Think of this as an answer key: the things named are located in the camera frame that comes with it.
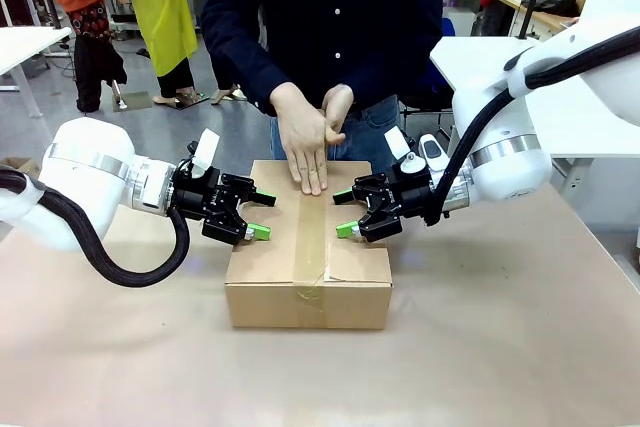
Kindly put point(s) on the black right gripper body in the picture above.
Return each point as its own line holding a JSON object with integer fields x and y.
{"x": 412, "y": 194}

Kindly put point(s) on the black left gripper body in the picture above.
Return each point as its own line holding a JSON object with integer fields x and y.
{"x": 200, "y": 197}

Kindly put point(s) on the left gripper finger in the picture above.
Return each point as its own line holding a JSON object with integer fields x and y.
{"x": 245, "y": 189}
{"x": 230, "y": 227}

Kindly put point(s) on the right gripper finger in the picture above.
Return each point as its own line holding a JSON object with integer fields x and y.
{"x": 382, "y": 224}
{"x": 372, "y": 189}

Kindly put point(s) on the brown cardboard shipping box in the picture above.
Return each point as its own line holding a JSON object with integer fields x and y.
{"x": 265, "y": 267}

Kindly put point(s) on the brown packing tape strip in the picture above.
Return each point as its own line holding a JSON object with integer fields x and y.
{"x": 310, "y": 237}

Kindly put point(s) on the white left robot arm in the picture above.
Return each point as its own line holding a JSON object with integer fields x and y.
{"x": 85, "y": 162}

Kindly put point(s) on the person's right forearm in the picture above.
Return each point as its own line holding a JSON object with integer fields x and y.
{"x": 240, "y": 67}

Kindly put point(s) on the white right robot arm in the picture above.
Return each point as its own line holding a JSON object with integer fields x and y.
{"x": 510, "y": 172}

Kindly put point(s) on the small cardboard box on floor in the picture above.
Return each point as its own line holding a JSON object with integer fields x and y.
{"x": 20, "y": 165}

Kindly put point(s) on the person's right hand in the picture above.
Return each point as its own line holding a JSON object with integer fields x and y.
{"x": 302, "y": 137}

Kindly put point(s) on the person's left hand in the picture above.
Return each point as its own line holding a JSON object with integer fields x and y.
{"x": 339, "y": 104}

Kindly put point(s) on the person in grey jacket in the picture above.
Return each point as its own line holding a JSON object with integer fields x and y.
{"x": 227, "y": 94}

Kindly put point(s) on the person in dark shirt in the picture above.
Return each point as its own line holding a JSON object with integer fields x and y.
{"x": 320, "y": 22}

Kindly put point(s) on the person in yellow apron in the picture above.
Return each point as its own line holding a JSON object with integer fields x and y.
{"x": 160, "y": 12}

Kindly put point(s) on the person in orange top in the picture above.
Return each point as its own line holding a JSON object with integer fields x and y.
{"x": 85, "y": 22}

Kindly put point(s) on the wooden top workbench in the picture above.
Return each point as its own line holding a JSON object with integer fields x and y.
{"x": 550, "y": 19}

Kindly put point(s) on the black bag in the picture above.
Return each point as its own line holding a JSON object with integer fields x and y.
{"x": 555, "y": 4}

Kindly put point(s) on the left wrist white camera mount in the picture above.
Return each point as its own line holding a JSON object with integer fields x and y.
{"x": 207, "y": 147}

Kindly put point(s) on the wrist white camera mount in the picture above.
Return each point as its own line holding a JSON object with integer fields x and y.
{"x": 207, "y": 147}
{"x": 396, "y": 143}

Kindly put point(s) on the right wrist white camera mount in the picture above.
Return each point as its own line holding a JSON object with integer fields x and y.
{"x": 396, "y": 143}

